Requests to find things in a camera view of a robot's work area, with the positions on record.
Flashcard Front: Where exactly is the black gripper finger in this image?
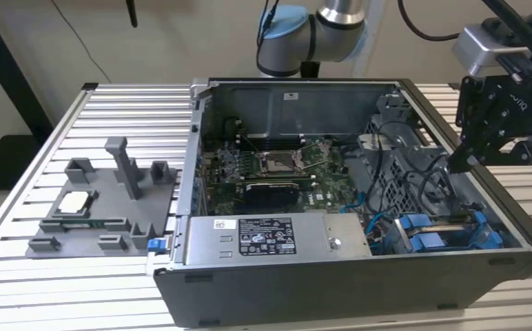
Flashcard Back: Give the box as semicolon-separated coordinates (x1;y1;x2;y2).
447;77;491;174
478;136;532;167

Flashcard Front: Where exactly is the black disk wire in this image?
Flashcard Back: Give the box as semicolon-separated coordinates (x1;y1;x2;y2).
431;161;460;217
412;153;447;208

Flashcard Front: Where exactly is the hard disk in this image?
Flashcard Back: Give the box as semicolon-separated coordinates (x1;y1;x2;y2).
398;209;495;239

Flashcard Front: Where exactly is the perforated metal disk bay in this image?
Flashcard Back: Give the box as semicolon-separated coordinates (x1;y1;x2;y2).
358;113;475;221

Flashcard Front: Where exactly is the blue disk carrier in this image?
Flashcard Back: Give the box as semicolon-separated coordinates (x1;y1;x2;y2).
411;232;503;250

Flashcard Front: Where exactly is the green motherboard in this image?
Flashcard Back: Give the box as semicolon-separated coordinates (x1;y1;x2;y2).
201;134;364;217

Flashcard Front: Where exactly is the metal socket cover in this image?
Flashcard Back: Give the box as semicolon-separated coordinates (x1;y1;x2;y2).
296;141;332;163

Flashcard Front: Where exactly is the silver power supply unit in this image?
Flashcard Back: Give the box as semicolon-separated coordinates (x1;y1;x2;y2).
183;212;372;266

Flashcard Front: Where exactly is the CPU socket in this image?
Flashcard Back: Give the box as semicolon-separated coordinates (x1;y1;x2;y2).
256;150;302;175

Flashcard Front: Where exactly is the open black PC case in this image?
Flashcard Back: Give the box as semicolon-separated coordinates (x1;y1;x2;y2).
154;76;532;328

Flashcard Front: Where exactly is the grey parts rack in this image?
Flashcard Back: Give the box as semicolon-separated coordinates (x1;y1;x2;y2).
26;137;185;259

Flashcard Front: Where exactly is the green RAM stick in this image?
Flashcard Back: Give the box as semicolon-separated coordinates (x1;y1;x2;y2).
62;220;127;230

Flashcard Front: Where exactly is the black hanging rod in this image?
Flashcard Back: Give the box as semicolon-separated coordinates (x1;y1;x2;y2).
125;0;139;28

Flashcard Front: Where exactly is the silver CPU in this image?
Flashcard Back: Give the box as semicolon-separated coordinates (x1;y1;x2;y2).
58;192;97;214

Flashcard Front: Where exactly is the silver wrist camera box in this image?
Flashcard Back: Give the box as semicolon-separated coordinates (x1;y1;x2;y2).
452;26;532;75

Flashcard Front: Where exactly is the long black wire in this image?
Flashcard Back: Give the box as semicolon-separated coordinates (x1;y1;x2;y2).
367;120;406;214

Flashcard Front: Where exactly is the blue data wire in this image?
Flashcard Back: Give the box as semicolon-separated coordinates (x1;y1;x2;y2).
342;192;390;239

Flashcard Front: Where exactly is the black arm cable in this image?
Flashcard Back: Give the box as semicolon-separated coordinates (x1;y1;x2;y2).
258;0;532;72

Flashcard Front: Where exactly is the thin wire locking lever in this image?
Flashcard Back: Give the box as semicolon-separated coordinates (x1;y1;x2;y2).
242;135;263;155

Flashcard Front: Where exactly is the thin black wall cable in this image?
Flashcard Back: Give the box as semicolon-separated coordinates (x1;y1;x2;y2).
50;0;113;84

